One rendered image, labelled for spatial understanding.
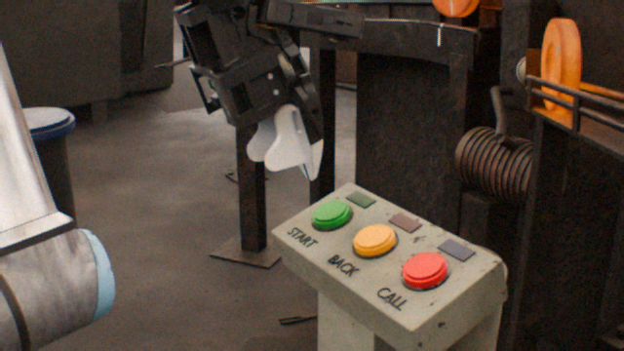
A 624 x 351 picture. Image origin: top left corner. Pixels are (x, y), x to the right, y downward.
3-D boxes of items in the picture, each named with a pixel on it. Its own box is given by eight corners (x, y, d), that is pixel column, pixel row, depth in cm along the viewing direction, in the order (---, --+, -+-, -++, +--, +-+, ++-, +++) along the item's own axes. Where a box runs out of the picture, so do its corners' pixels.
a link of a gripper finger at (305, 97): (291, 138, 64) (262, 58, 60) (306, 130, 65) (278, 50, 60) (317, 150, 60) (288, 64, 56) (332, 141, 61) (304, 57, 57)
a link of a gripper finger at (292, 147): (272, 201, 65) (240, 119, 60) (321, 172, 67) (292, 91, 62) (289, 212, 62) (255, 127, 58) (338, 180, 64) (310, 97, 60)
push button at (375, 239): (380, 231, 66) (376, 217, 65) (406, 246, 63) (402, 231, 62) (349, 253, 64) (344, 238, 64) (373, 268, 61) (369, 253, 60)
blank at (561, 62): (561, 126, 107) (542, 125, 108) (555, 46, 111) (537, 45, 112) (585, 90, 92) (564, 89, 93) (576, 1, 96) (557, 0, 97)
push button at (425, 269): (429, 259, 60) (425, 244, 59) (458, 275, 57) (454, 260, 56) (396, 283, 58) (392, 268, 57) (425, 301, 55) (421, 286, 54)
